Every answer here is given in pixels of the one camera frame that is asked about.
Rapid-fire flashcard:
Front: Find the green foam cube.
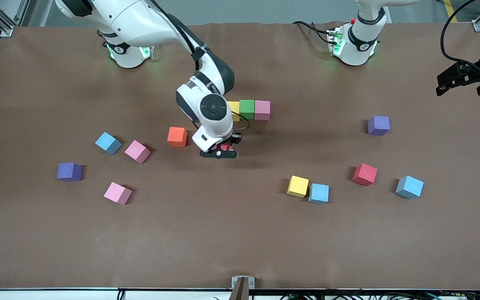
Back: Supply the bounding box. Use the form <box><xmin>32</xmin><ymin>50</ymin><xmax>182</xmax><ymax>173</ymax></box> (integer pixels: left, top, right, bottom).
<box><xmin>240</xmin><ymin>100</ymin><xmax>256</xmax><ymax>120</ymax></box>

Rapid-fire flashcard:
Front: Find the pink foam cube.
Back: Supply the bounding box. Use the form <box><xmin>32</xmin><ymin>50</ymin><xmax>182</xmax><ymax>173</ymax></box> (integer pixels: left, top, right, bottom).
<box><xmin>103</xmin><ymin>182</ymin><xmax>133</xmax><ymax>205</ymax></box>
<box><xmin>255</xmin><ymin>100</ymin><xmax>271</xmax><ymax>121</ymax></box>
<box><xmin>124</xmin><ymin>140</ymin><xmax>151</xmax><ymax>164</ymax></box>

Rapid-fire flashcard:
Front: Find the orange foam cube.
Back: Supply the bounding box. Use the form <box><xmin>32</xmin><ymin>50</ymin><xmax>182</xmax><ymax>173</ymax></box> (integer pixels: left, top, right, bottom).
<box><xmin>167</xmin><ymin>127</ymin><xmax>188</xmax><ymax>148</ymax></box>

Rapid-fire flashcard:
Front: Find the purple foam cube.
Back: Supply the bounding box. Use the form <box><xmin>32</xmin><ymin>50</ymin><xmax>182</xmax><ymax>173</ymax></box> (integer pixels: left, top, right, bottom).
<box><xmin>367</xmin><ymin>115</ymin><xmax>390</xmax><ymax>136</ymax></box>
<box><xmin>56</xmin><ymin>162</ymin><xmax>83</xmax><ymax>182</ymax></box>

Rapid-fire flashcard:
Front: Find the brown table cover mat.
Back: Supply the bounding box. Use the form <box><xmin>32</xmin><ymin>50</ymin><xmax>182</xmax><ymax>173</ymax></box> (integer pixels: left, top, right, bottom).
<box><xmin>0</xmin><ymin>21</ymin><xmax>480</xmax><ymax>291</ymax></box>

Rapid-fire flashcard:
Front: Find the blue foam cube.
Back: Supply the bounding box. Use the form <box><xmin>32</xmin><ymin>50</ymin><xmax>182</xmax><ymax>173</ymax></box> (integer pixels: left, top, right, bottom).
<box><xmin>308</xmin><ymin>183</ymin><xmax>330</xmax><ymax>205</ymax></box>
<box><xmin>395</xmin><ymin>175</ymin><xmax>424</xmax><ymax>199</ymax></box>
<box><xmin>95</xmin><ymin>132</ymin><xmax>122</xmax><ymax>155</ymax></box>

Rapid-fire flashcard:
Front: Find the black arm base cable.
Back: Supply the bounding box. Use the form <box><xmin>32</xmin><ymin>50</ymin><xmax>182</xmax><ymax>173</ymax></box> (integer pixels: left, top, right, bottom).
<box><xmin>292</xmin><ymin>20</ymin><xmax>333</xmax><ymax>42</ymax></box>

